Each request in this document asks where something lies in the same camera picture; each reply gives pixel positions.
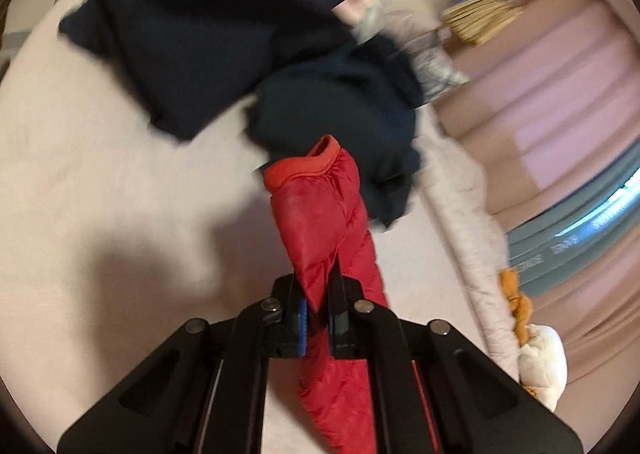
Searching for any white goose plush toy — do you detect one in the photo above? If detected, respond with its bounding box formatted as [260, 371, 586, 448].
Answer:
[497, 268, 569, 412]

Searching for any tan fringed object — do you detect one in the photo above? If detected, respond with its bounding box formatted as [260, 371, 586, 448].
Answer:
[441, 0, 522, 46]

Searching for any bed with pale sheet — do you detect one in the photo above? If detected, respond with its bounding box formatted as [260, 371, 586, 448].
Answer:
[0, 0, 518, 454]

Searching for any pale grey quilt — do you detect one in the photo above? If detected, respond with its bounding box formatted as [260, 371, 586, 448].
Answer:
[419, 117, 522, 377]

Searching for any red puffer jacket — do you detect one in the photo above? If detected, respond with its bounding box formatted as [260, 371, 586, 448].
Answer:
[262, 0, 407, 454]

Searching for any pink curtain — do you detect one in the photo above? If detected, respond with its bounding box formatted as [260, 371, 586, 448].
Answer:
[430, 0, 640, 385]

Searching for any navy blue sweater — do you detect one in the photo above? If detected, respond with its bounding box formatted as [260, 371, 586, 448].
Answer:
[58, 0, 362, 144]

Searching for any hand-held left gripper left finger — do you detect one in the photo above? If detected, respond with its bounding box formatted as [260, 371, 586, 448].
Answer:
[56, 275, 313, 454]

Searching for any teal curtain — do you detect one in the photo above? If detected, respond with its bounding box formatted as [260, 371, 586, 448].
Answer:
[504, 149, 640, 299]

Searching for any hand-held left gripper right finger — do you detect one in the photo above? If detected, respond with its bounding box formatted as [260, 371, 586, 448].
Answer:
[327, 254, 584, 454]

